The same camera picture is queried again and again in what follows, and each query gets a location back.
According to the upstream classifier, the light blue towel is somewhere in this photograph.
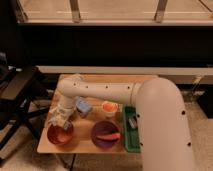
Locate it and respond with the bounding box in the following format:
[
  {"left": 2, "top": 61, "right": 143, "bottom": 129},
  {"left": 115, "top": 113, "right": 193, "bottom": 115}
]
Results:
[{"left": 48, "top": 115, "right": 70, "bottom": 130}]

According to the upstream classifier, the orange cup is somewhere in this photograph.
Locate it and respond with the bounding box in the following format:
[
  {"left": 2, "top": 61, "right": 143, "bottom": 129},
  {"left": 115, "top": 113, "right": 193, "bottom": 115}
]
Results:
[{"left": 102, "top": 101, "right": 119, "bottom": 117}]

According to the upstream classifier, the green plastic tray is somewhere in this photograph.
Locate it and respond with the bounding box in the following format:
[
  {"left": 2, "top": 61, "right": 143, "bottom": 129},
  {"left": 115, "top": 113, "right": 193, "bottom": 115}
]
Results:
[{"left": 122, "top": 106, "right": 140, "bottom": 153}]

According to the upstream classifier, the black chair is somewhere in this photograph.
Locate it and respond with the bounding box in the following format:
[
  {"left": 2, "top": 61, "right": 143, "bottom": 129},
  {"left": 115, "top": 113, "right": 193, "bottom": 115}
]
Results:
[{"left": 0, "top": 52, "right": 49, "bottom": 151}]

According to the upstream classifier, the blue sponge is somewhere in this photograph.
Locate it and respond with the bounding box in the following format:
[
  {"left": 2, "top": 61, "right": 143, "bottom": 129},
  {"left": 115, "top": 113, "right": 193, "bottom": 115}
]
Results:
[{"left": 76, "top": 97, "right": 92, "bottom": 118}]

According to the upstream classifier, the orange carrot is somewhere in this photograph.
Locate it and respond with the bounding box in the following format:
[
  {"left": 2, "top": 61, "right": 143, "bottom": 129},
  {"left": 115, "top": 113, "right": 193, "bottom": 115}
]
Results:
[{"left": 96, "top": 133, "right": 121, "bottom": 141}]

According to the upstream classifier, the red bowl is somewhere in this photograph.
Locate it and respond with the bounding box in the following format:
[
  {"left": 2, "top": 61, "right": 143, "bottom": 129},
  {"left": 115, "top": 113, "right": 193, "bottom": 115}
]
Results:
[{"left": 47, "top": 125, "right": 74, "bottom": 146}]

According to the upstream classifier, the purple bowl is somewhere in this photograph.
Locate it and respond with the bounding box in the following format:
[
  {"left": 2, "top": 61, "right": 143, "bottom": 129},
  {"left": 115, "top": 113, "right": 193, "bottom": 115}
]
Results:
[{"left": 91, "top": 121, "right": 121, "bottom": 149}]

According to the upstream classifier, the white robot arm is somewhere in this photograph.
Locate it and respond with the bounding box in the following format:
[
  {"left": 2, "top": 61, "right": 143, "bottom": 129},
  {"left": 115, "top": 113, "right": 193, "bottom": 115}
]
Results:
[{"left": 57, "top": 74, "right": 197, "bottom": 171}]

